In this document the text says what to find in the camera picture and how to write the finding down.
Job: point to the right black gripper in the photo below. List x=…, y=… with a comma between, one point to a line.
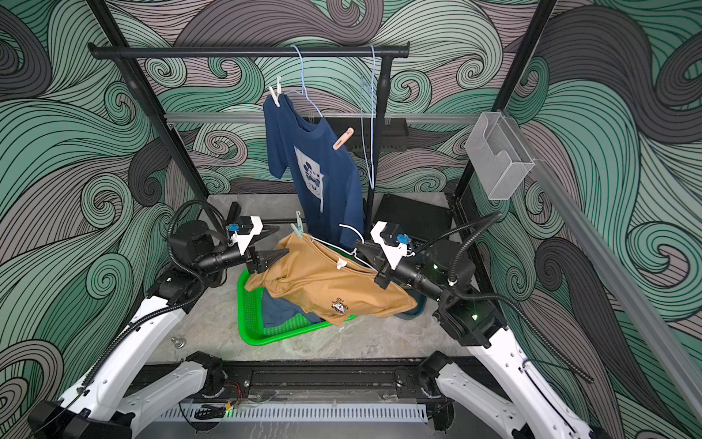
x=381, y=260

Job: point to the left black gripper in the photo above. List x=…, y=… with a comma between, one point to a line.
x=260, y=262

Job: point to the white wire hanger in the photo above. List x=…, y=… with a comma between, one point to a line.
x=346, y=252

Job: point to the green clothespin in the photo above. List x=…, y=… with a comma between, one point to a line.
x=297, y=225

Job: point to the tan yellow t-shirt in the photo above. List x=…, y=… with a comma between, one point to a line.
x=325, y=283

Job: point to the light blue t-shirt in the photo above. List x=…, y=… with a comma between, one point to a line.
x=277, y=311

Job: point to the light blue wire hanger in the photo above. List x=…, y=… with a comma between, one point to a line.
x=370, y=115

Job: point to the dark navy t-shirt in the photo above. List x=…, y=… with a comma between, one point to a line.
x=326, y=179

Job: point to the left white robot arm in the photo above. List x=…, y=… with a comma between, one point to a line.
x=98, y=405

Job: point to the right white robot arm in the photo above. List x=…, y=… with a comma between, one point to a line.
x=528, y=407

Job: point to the black case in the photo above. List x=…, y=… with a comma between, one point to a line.
x=420, y=220

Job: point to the dark teal plastic bin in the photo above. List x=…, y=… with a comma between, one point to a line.
x=419, y=308

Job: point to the green plastic basket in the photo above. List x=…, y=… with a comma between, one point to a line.
x=250, y=319

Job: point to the pink white clothespin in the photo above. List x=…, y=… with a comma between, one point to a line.
x=343, y=138

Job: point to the silver metal bolt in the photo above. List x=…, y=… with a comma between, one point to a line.
x=178, y=343

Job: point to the black clothes rack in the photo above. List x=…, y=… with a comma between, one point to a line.
x=124, y=58

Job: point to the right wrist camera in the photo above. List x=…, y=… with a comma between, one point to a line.
x=393, y=241

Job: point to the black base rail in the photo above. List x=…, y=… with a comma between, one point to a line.
x=250, y=380

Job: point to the clear mesh wall holder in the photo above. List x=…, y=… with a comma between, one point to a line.
x=498, y=151

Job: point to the white slotted cable duct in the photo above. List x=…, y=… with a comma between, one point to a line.
x=326, y=413

